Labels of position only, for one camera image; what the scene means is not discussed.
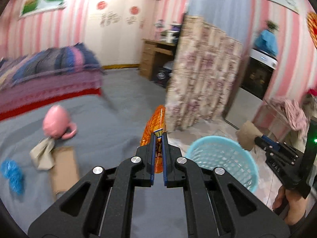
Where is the water dispenser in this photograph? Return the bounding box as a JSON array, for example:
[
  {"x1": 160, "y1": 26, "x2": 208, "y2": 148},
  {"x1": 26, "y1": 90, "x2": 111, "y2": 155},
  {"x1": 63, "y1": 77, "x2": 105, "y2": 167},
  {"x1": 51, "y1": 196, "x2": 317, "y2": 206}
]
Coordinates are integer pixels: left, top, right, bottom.
[{"x1": 225, "y1": 48, "x2": 278, "y2": 130}]

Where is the white wardrobe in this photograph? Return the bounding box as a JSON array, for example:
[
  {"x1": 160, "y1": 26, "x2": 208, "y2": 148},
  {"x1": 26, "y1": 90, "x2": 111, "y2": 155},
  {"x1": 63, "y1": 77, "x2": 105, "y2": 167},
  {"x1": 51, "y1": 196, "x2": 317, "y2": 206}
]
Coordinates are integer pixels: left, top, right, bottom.
[{"x1": 83, "y1": 0, "x2": 156, "y2": 66}]

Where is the wooden desk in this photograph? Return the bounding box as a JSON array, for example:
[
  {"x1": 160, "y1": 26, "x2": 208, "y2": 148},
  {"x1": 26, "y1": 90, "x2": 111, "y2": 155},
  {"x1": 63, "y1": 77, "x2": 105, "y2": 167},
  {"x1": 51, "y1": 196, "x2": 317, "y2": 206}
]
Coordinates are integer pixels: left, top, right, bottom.
[{"x1": 139, "y1": 39, "x2": 176, "y2": 81}]

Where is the grey table cloth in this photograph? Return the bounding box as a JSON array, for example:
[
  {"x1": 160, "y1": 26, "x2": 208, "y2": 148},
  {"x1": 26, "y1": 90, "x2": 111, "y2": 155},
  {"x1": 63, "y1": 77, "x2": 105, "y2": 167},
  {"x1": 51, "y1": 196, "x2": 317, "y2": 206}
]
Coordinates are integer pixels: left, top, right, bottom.
[{"x1": 1, "y1": 96, "x2": 187, "y2": 237}]

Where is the blue plastic wrapper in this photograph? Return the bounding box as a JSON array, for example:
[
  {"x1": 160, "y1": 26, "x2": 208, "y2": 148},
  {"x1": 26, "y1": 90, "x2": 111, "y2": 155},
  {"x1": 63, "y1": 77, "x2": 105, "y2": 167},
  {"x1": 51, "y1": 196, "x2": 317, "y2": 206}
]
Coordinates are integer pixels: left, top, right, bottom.
[{"x1": 1, "y1": 159, "x2": 24, "y2": 195}]

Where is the black box under desk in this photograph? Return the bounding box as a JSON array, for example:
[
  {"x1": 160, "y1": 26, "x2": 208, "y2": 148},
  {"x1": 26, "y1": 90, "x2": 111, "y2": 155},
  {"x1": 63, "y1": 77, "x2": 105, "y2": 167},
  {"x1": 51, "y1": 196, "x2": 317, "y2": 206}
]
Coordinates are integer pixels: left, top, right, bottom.
[{"x1": 154, "y1": 67, "x2": 172, "y2": 88}]

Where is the orange snack bag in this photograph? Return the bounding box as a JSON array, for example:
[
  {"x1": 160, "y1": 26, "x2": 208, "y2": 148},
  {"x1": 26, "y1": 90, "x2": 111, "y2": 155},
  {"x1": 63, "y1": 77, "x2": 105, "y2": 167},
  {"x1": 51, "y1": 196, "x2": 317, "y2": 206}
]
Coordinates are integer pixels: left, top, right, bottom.
[{"x1": 140, "y1": 105, "x2": 165, "y2": 174}]

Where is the blue cloth cover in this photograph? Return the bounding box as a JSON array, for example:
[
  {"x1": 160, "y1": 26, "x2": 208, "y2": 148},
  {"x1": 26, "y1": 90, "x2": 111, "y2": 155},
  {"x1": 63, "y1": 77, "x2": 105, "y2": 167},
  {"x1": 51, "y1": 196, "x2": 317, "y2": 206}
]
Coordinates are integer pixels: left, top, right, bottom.
[{"x1": 254, "y1": 30, "x2": 278, "y2": 57}]

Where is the pink pig mug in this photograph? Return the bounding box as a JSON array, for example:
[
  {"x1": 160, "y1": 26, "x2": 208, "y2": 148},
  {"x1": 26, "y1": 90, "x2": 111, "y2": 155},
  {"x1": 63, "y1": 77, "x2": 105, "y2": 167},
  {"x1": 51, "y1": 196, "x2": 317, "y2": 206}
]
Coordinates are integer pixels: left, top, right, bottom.
[{"x1": 42, "y1": 104, "x2": 77, "y2": 140}]

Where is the pink cloth on table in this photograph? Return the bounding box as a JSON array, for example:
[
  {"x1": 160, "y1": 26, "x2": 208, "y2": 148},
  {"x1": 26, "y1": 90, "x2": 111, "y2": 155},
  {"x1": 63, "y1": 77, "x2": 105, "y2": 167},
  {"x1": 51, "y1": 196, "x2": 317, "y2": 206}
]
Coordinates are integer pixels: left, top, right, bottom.
[{"x1": 269, "y1": 98, "x2": 308, "y2": 132}]

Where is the small potted plant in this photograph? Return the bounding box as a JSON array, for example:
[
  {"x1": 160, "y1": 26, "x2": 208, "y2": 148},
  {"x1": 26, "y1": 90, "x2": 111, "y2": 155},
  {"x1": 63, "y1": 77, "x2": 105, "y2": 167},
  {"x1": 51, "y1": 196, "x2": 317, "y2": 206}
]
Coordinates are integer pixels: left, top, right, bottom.
[{"x1": 266, "y1": 20, "x2": 279, "y2": 33}]

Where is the turquoise plastic laundry basket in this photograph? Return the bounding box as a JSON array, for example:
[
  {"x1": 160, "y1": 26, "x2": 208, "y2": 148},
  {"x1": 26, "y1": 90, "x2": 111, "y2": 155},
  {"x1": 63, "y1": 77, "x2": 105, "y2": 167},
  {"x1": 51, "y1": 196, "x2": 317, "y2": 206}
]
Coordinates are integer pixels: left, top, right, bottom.
[{"x1": 186, "y1": 135, "x2": 259, "y2": 193}]

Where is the person right hand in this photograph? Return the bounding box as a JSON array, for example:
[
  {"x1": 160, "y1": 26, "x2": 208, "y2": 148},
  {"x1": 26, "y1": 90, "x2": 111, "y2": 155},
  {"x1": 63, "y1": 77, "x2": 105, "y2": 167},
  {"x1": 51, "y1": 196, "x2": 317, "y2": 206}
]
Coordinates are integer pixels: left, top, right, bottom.
[{"x1": 272, "y1": 186, "x2": 307, "y2": 226}]

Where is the beige drawstring pouch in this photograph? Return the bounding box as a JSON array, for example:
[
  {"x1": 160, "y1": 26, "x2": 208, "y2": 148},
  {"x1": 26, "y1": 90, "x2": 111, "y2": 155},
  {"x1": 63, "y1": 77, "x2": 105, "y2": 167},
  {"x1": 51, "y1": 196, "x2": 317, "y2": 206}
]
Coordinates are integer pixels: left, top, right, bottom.
[{"x1": 30, "y1": 138, "x2": 55, "y2": 170}]

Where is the tan phone case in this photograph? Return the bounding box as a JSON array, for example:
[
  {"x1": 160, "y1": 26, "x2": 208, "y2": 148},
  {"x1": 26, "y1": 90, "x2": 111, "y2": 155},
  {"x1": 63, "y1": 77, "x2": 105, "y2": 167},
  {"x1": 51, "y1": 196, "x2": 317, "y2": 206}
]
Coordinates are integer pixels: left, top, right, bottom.
[{"x1": 49, "y1": 146, "x2": 79, "y2": 200}]

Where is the floral divider curtain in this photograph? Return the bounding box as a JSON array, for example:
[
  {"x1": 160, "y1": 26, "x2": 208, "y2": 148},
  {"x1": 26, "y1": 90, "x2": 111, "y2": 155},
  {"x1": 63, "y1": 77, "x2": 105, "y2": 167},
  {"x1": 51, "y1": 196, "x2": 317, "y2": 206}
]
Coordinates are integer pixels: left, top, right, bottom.
[{"x1": 165, "y1": 0, "x2": 251, "y2": 132}]

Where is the bed with plaid quilt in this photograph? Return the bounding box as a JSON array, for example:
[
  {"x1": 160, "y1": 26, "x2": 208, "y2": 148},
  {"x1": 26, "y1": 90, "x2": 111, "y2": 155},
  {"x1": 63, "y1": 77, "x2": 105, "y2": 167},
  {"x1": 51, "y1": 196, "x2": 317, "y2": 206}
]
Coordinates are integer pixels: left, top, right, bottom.
[{"x1": 1, "y1": 42, "x2": 103, "y2": 120}]

